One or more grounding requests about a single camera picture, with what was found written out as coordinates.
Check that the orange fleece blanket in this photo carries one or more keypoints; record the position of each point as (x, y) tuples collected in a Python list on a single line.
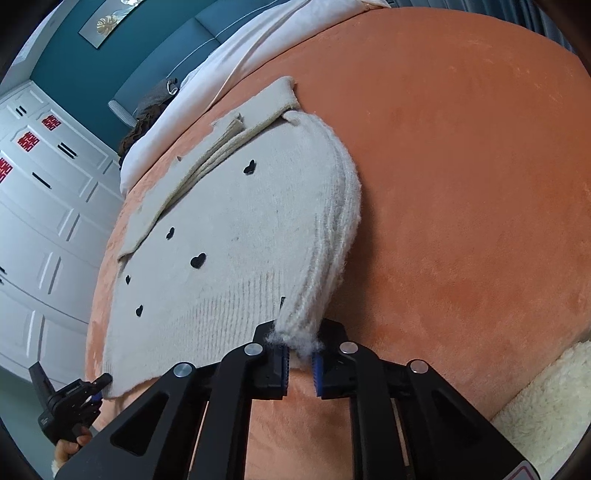
[(461, 184)]

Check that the white duvet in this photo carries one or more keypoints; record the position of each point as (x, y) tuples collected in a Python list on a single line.
[(240, 55)]

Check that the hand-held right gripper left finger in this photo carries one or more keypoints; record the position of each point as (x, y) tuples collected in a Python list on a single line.
[(283, 369)]

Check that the white panelled wardrobe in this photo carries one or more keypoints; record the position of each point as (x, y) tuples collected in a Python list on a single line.
[(46, 230)]

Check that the cream sweater with black hearts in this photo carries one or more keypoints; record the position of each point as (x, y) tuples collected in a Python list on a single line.
[(231, 230)]

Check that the grey-blue curtain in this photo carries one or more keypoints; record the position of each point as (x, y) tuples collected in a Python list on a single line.
[(554, 23)]

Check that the cream fluffy cloth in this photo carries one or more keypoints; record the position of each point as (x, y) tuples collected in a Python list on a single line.
[(549, 415)]

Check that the framed wall picture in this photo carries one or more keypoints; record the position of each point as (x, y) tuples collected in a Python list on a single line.
[(111, 25)]

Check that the grey garment with hook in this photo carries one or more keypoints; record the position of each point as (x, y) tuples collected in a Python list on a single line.
[(154, 94)]

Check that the dark brown knit garment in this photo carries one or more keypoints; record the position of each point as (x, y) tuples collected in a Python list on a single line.
[(138, 129)]

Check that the red paper decoration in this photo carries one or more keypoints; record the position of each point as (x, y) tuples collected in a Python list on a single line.
[(28, 142), (51, 122), (4, 170)]

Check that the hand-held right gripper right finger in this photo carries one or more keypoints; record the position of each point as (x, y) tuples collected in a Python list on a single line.
[(317, 374)]

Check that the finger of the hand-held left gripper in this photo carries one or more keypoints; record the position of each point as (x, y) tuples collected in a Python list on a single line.
[(102, 381), (94, 400)]

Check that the person's left hand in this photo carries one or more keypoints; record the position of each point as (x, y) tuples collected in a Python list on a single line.
[(69, 450)]

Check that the teal upholstered headboard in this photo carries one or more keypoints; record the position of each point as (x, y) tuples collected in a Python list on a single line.
[(152, 78)]

